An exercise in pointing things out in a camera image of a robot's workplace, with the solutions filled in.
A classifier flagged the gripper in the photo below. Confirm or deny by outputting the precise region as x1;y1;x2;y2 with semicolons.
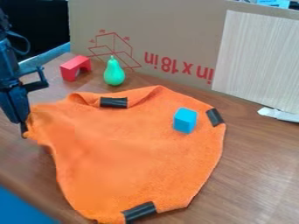
0;38;51;124

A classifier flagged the orange cloth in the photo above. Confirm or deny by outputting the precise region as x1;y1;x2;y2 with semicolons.
19;85;228;224

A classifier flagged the red arch block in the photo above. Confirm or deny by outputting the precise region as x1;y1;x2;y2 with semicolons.
59;55;93;82

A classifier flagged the green toy pear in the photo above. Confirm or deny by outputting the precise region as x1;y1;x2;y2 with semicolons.
102;55;127;87

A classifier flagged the cardboard box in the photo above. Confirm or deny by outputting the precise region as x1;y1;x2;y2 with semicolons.
67;0;299;92

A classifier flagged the blue block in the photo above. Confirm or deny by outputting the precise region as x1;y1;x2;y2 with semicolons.
171;107;199;135

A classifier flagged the white board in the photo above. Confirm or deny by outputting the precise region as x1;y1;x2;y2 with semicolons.
211;10;299;116

